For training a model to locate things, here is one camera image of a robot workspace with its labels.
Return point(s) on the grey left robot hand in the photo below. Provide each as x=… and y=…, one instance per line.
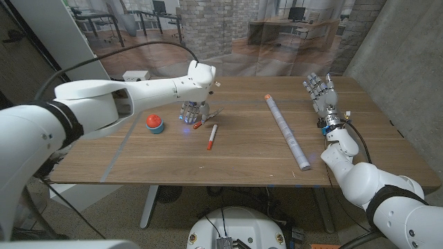
x=194, y=112

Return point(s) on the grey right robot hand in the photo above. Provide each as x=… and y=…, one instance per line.
x=325, y=100

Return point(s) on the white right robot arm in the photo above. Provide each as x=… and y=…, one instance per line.
x=373, y=183

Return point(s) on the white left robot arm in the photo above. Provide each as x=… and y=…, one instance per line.
x=97, y=103

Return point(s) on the white marker with orange cap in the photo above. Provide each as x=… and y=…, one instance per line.
x=212, y=137

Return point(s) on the red and teal ball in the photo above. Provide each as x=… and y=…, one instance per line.
x=154, y=121

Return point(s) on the plastic wrap roll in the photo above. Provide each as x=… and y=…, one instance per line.
x=286, y=131

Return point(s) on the white power strip box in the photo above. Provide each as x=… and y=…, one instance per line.
x=135, y=75

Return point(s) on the printed office backdrop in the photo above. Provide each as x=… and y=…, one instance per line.
x=242, y=38

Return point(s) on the grey table leg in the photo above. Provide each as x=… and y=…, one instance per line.
x=149, y=207
x=324, y=211

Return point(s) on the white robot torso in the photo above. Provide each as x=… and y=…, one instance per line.
x=237, y=228

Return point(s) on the orange object on floor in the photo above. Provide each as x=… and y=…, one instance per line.
x=325, y=246

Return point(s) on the white partition panel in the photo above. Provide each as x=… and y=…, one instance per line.
x=62, y=38

